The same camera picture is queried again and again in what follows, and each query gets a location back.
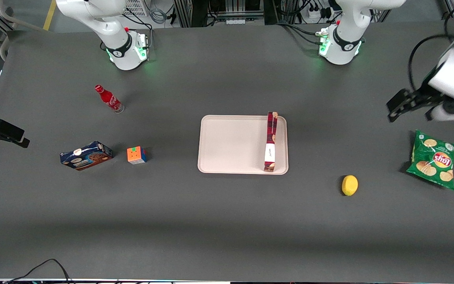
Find black aluminium frame rack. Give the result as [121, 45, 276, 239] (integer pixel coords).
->
[173, 0, 266, 28]

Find grey coiled cable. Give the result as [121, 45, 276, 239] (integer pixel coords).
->
[149, 7, 169, 25]

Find white power strip with plugs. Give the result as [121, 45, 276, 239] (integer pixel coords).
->
[305, 3, 332, 21]

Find yellow lemon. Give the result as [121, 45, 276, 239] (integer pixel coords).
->
[341, 175, 359, 196]

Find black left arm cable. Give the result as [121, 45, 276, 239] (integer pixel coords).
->
[408, 8, 454, 95]

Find blue cookie box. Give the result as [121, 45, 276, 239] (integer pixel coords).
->
[60, 141, 114, 171]

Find green chips bag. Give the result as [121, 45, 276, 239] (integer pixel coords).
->
[406, 129, 454, 191]

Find pale pink plastic tray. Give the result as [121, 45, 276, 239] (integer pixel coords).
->
[197, 115, 289, 175]

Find red cola bottle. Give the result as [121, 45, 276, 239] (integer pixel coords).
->
[95, 84, 125, 114]

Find red cookie box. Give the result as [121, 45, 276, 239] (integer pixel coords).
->
[264, 112, 278, 173]

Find colourful puzzle cube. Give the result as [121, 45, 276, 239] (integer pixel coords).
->
[127, 146, 148, 165]

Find white bent hose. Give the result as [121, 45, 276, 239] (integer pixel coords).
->
[0, 0, 52, 33]

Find white mesh basket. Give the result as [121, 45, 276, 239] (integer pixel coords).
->
[123, 0, 149, 17]

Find thin black table cable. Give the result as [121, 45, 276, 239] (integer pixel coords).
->
[2, 258, 74, 284]

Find black right base cable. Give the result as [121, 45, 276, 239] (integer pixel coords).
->
[123, 12, 153, 31]

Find black left base cables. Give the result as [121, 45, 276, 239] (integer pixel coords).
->
[276, 22, 324, 45]

